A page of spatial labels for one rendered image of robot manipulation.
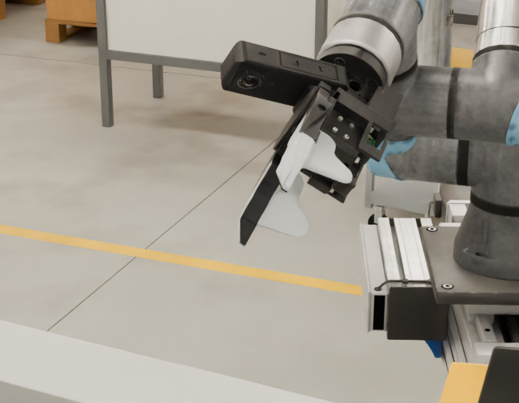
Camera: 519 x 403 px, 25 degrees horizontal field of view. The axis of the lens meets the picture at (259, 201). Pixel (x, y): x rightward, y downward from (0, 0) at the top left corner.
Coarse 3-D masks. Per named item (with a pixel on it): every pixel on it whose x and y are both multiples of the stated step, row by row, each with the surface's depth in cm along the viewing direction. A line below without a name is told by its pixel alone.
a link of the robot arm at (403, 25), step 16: (352, 0) 114; (368, 0) 113; (384, 0) 113; (400, 0) 114; (416, 0) 116; (352, 16) 111; (368, 16) 111; (384, 16) 111; (400, 16) 113; (416, 16) 116; (400, 32) 112; (416, 32) 117; (416, 48) 118; (400, 64) 117
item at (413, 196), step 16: (464, 0) 406; (480, 0) 420; (464, 64) 437; (368, 176) 448; (368, 192) 450; (384, 192) 457; (400, 192) 457; (416, 192) 457; (432, 192) 457; (384, 208) 454; (400, 208) 446; (416, 208) 442; (432, 208) 439; (368, 224) 460
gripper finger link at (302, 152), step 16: (288, 144) 98; (304, 144) 95; (320, 144) 98; (288, 160) 94; (304, 160) 94; (320, 160) 96; (336, 160) 97; (288, 176) 93; (336, 176) 96; (352, 176) 97
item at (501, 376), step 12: (504, 348) 45; (516, 348) 45; (492, 360) 45; (504, 360) 45; (516, 360) 45; (492, 372) 45; (504, 372) 45; (516, 372) 44; (492, 384) 45; (504, 384) 44; (516, 384) 44; (480, 396) 45; (492, 396) 44; (504, 396) 44; (516, 396) 44
